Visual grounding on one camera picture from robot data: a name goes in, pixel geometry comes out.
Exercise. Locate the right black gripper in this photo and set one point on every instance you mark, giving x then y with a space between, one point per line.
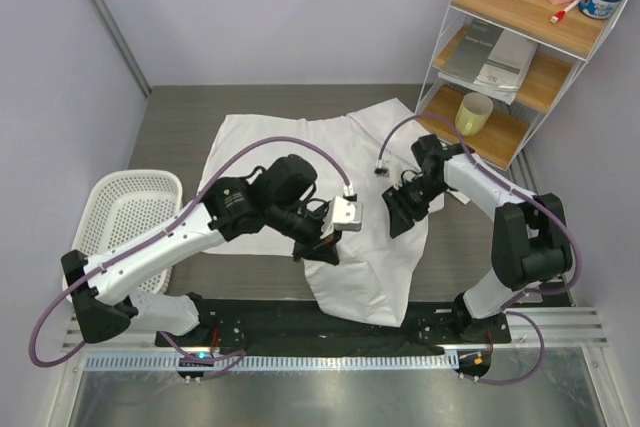
402 214

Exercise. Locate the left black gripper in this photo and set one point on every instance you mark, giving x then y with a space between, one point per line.
317 247

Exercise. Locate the white long sleeve shirt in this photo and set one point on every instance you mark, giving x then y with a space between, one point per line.
371 284

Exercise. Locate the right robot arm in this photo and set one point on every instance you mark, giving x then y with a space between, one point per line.
530 244

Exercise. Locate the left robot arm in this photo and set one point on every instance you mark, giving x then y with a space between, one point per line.
106 296

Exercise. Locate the light grey booklet stack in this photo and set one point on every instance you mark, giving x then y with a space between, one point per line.
507 66

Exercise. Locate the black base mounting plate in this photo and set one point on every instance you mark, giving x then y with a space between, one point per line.
279 328

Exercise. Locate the pale yellow cup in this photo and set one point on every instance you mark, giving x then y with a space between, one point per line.
473 113

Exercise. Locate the white perforated plastic basket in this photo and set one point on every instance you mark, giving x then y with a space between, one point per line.
125 204

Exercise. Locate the red white marker pen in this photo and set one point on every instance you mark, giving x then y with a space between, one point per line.
558 16

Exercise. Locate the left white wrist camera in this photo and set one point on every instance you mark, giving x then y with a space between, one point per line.
343 215

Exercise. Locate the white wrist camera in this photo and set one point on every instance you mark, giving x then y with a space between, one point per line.
386 168
343 215

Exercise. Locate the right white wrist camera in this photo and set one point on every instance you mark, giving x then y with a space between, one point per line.
386 168

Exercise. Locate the white wire wooden shelf rack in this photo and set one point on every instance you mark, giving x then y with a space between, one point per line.
564 50

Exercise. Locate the slotted grey cable duct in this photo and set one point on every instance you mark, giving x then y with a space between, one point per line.
172 361

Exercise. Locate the grey wall corner strip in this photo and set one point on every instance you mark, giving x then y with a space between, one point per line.
116 36

